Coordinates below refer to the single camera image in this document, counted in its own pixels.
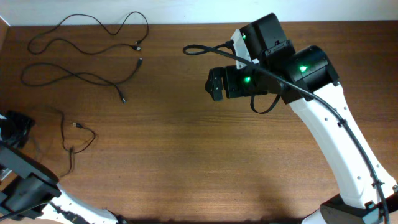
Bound long black usb cable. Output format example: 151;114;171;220
27;11;150;56

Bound thin black cable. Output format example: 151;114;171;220
27;105;96;178

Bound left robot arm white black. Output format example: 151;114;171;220
1;111;127;224

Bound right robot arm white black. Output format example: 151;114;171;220
205;14;397;223

